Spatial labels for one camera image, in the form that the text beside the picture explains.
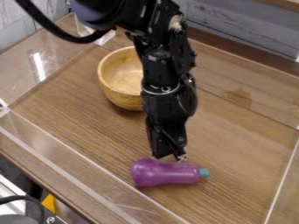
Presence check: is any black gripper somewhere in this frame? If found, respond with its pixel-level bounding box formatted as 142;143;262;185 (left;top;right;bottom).
126;3;198;161

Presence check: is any purple toy eggplant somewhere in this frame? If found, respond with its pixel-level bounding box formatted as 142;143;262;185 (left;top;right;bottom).
131;159;211;187

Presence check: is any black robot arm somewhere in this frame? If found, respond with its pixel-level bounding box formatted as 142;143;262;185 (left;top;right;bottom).
71;0;198;161

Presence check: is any brown wooden bowl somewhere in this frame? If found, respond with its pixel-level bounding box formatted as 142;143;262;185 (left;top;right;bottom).
98;46;143;111

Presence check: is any yellow black device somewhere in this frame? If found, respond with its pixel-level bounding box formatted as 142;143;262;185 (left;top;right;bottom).
25;195;67;224

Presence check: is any clear acrylic front wall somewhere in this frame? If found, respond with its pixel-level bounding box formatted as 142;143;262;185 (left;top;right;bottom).
0;106;190;224

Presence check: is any black cable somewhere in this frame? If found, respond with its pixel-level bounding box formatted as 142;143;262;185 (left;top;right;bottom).
14;0;115;45

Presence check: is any clear acrylic corner bracket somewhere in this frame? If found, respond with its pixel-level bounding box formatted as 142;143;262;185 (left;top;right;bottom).
75;10;117;41

